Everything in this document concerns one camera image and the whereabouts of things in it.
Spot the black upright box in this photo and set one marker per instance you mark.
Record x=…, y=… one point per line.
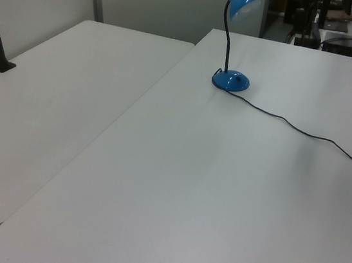
x=289, y=9

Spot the black equipment rack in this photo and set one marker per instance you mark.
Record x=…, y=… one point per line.
x=304, y=26

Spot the brown flat object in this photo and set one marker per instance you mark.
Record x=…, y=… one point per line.
x=342, y=16

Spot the blue gooseneck desk lamp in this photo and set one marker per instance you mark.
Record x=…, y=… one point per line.
x=231, y=82

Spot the black electronics box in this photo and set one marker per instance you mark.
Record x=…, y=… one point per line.
x=340, y=44

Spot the black flat pad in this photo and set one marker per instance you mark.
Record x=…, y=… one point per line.
x=335, y=26

